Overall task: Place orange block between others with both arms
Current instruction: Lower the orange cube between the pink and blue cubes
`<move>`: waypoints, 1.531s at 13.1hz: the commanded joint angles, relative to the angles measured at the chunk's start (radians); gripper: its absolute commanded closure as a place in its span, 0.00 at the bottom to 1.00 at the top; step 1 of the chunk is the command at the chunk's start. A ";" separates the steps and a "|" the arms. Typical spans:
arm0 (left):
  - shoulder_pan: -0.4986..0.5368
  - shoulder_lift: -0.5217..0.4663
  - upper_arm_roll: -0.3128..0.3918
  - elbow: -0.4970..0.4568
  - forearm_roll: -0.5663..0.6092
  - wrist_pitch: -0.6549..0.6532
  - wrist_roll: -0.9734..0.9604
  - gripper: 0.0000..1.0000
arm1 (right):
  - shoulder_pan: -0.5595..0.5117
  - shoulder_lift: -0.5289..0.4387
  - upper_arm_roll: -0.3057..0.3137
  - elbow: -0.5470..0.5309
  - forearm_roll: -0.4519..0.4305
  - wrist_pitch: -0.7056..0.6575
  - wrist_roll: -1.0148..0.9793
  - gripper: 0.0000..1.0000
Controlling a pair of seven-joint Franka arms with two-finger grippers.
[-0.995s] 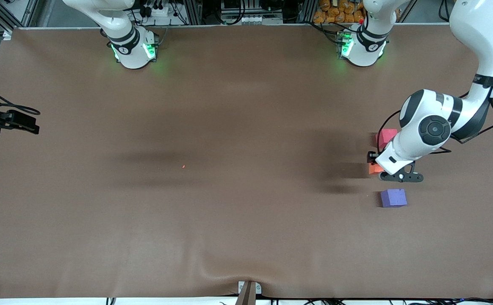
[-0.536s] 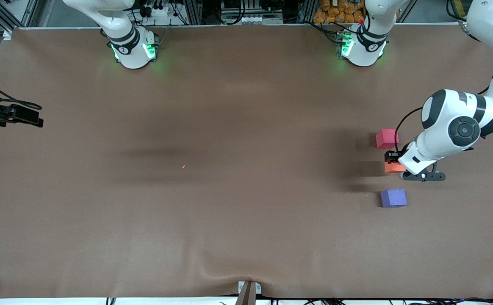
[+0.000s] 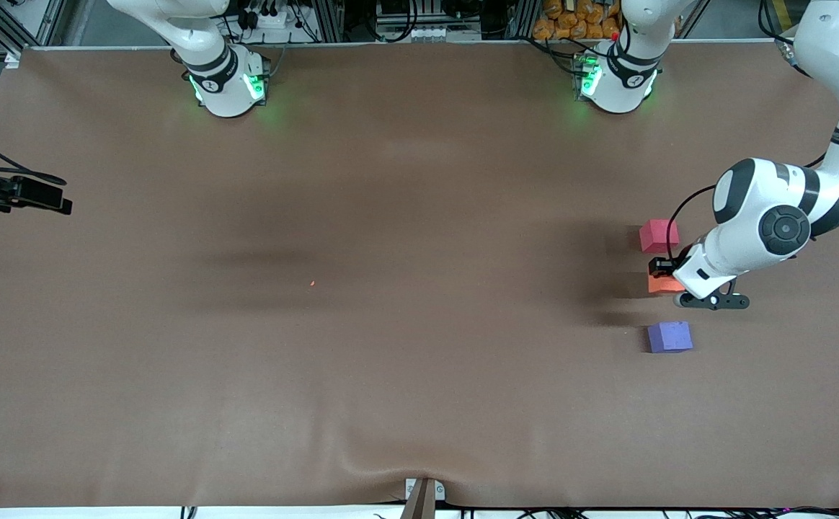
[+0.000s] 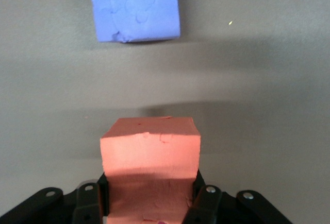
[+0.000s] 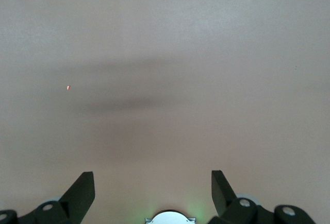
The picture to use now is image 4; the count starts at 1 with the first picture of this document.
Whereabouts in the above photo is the brown table cover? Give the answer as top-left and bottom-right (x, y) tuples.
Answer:
(0, 0), (330, 224)

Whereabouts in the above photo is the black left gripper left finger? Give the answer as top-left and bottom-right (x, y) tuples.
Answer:
(2, 171), (111, 224)

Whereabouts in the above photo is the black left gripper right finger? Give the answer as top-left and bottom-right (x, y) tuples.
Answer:
(181, 169), (292, 224)

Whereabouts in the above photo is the purple foam block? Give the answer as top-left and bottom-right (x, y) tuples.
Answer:
(89, 0), (182, 44)

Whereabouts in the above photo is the orange foam block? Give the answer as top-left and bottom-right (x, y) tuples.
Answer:
(99, 116), (202, 224)

